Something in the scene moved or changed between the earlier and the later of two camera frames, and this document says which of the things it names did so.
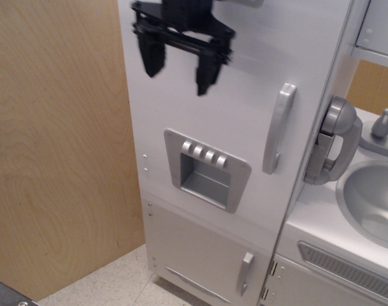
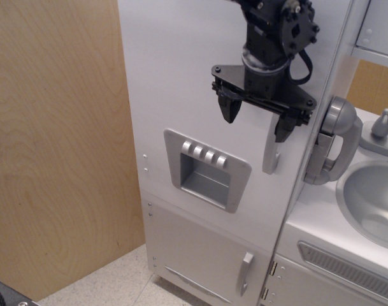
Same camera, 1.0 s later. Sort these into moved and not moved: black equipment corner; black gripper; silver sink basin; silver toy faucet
Moved: black gripper
Not moved: black equipment corner; silver toy faucet; silver sink basin
